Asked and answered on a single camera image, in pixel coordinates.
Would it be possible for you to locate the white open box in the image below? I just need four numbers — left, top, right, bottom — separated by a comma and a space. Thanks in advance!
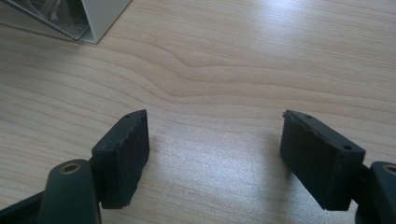
5, 0, 133, 45

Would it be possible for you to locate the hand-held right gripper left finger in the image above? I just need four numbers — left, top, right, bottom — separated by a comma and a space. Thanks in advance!
91, 108, 150, 210

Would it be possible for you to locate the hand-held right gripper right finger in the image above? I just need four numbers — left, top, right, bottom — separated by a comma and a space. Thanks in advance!
279, 109, 367, 212

